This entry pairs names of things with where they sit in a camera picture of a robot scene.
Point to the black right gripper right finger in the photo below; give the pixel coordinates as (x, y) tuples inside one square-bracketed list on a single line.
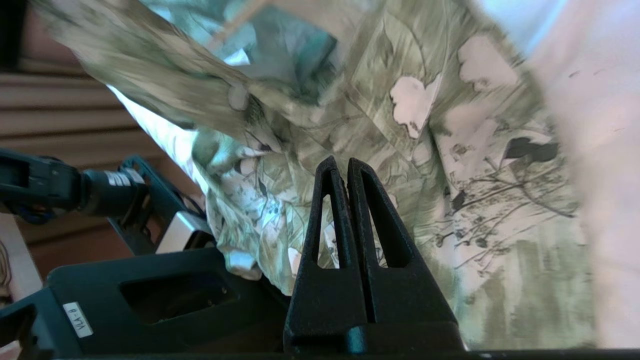
[(400, 300)]

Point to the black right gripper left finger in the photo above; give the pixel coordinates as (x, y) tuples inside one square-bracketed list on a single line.
[(340, 300)]

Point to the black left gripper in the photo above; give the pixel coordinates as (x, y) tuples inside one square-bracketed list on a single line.
[(115, 197)]

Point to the green leaf print shirt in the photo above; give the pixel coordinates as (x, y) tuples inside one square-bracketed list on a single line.
[(400, 125)]

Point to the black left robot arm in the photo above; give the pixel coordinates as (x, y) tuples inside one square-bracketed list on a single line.
[(35, 185)]

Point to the dark robot torso housing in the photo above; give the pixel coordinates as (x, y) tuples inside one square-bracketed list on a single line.
[(150, 330)]

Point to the black left camera bracket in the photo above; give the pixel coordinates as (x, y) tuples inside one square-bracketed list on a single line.
[(165, 192)]

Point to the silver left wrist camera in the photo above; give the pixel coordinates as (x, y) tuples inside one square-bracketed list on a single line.
[(182, 232)]

